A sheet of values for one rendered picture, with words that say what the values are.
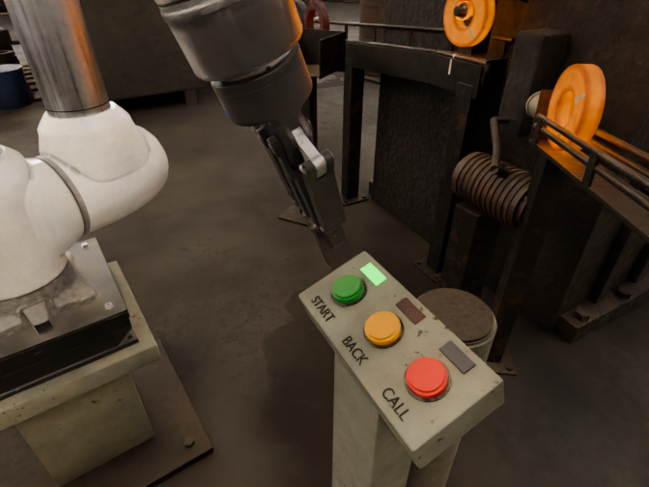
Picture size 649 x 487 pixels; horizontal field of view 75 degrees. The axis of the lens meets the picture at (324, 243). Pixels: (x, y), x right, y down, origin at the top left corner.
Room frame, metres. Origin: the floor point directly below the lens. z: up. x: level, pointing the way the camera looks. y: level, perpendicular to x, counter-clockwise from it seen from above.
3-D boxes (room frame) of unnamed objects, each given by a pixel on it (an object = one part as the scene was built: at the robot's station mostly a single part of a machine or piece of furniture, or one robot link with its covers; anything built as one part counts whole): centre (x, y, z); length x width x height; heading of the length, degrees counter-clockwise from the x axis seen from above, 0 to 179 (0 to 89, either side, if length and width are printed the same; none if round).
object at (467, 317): (0.44, -0.19, 0.26); 0.12 x 0.12 x 0.52
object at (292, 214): (1.62, 0.09, 0.36); 0.26 x 0.20 x 0.72; 63
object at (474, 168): (0.92, -0.43, 0.27); 0.22 x 0.13 x 0.53; 28
